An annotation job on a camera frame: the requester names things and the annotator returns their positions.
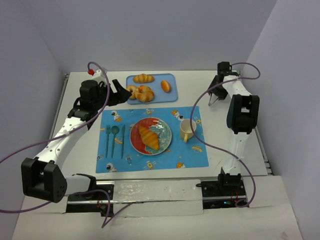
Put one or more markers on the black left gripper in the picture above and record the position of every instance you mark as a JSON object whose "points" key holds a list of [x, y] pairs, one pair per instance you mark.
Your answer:
{"points": [[115, 92]]}

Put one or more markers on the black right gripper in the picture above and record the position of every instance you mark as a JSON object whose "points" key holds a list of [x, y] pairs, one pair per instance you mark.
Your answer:
{"points": [[216, 88]]}

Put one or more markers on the long striped croissant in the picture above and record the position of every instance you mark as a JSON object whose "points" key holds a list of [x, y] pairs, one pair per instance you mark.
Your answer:
{"points": [[149, 138]]}

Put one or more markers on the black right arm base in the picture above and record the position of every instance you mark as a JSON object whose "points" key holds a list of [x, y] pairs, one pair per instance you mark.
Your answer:
{"points": [[227, 191]]}

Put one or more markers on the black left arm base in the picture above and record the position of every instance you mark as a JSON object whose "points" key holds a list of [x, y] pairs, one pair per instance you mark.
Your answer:
{"points": [[86, 194]]}

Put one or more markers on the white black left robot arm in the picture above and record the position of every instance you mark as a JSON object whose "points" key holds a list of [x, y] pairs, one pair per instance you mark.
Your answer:
{"points": [[42, 176]]}

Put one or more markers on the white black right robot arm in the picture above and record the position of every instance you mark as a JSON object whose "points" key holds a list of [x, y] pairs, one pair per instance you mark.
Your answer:
{"points": [[242, 118]]}

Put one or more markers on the small orange bread roll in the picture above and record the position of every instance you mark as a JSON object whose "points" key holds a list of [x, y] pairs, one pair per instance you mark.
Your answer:
{"points": [[165, 85]]}

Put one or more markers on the curled golden croissant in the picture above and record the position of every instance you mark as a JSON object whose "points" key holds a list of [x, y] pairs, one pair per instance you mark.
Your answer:
{"points": [[144, 94]]}

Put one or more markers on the golden croissant at tray back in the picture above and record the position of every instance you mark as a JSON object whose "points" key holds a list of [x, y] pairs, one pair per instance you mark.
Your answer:
{"points": [[143, 78]]}

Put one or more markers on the teal plastic knife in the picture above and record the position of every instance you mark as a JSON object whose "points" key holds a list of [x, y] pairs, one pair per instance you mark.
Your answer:
{"points": [[123, 140]]}

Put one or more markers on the teal plastic spoon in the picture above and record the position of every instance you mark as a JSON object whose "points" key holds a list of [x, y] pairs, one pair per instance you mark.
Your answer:
{"points": [[114, 130]]}

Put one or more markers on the teal plastic fork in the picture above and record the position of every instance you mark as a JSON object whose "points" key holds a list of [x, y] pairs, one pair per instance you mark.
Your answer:
{"points": [[108, 131]]}

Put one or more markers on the light blue serving tray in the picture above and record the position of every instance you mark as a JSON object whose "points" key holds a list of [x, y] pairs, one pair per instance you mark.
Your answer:
{"points": [[159, 95]]}

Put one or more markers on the cream yellow mug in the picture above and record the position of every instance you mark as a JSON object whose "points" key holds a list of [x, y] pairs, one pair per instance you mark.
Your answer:
{"points": [[185, 129]]}

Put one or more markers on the red and teal plate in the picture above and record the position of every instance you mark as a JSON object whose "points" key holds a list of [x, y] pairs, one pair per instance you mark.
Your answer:
{"points": [[160, 127]]}

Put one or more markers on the blue space print placemat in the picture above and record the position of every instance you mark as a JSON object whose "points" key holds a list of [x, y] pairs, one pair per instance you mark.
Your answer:
{"points": [[180, 154]]}

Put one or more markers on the glazed ring donut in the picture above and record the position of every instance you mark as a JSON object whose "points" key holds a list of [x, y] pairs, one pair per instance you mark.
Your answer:
{"points": [[132, 89]]}

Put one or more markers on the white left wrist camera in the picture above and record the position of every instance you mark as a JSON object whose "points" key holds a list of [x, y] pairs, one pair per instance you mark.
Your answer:
{"points": [[97, 75]]}

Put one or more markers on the metal front rail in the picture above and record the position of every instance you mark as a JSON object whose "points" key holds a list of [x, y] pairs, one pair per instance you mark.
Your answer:
{"points": [[144, 191]]}

